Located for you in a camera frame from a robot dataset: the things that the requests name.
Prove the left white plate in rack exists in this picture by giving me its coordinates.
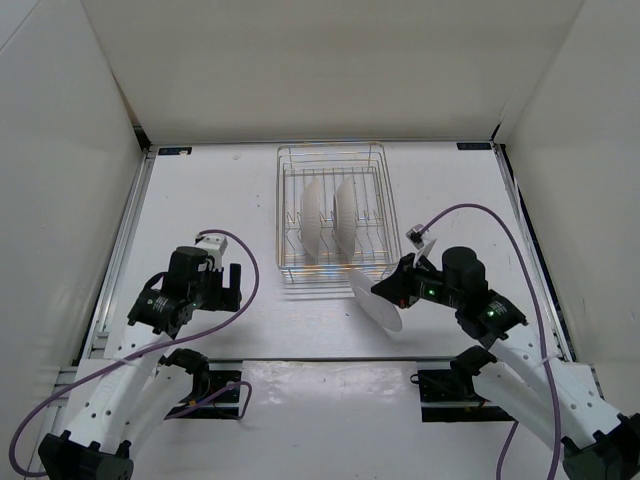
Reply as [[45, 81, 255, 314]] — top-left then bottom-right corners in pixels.
[[300, 179, 322, 261]]

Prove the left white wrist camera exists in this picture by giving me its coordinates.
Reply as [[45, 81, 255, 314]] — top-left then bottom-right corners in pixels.
[[195, 234, 228, 271]]

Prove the corner label sticker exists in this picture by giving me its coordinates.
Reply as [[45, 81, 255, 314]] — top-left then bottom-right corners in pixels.
[[157, 147, 192, 156], [456, 142, 492, 151]]

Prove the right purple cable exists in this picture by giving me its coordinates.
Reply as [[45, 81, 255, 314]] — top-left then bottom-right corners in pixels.
[[407, 203, 564, 480]]

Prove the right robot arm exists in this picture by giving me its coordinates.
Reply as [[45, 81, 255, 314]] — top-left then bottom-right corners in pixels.
[[370, 247, 639, 479]]

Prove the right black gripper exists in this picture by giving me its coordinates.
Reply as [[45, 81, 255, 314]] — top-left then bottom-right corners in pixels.
[[371, 253, 462, 310]]

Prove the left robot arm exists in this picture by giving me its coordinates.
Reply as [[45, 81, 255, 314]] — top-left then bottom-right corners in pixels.
[[38, 235, 241, 479]]

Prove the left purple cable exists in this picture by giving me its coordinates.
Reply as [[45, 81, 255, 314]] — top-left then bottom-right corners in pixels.
[[9, 228, 260, 477]]

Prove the right corner label sticker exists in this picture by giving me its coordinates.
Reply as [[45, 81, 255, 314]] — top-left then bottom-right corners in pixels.
[[456, 142, 492, 151]]

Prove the left corner label sticker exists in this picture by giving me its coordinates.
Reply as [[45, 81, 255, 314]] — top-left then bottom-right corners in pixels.
[[157, 147, 192, 156]]

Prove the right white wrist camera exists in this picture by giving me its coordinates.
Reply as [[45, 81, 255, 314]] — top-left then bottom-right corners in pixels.
[[406, 224, 437, 268]]

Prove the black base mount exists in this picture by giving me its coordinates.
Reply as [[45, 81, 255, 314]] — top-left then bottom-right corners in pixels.
[[410, 369, 512, 423], [169, 361, 244, 420]]

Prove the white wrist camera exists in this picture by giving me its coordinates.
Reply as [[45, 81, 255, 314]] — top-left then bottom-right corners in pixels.
[[195, 234, 228, 271], [406, 224, 437, 268]]

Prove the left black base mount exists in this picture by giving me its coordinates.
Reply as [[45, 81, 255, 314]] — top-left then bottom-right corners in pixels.
[[169, 361, 244, 420]]

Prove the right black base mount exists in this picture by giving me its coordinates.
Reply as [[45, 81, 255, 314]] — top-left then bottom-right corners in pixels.
[[410, 369, 512, 423]]

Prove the flower pattern plate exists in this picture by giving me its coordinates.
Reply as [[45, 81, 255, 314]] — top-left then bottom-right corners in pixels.
[[333, 176, 356, 261]]

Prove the purple cable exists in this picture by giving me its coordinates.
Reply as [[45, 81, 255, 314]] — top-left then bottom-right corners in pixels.
[[9, 228, 260, 477], [407, 203, 564, 480]]

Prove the metal wire dish rack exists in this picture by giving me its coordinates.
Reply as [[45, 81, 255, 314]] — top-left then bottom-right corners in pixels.
[[276, 142, 401, 284]]

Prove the orange sunburst plate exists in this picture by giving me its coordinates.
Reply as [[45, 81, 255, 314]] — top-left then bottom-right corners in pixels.
[[348, 270, 403, 332]]

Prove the aluminium table edge rail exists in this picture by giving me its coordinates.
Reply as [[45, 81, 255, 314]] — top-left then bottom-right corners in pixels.
[[53, 147, 156, 393]]

